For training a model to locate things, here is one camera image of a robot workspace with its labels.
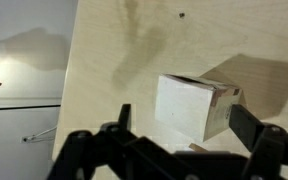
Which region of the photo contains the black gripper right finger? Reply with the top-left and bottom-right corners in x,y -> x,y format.
229,104 -> 264,151

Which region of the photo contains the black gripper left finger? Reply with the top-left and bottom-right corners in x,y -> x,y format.
118,104 -> 131,130

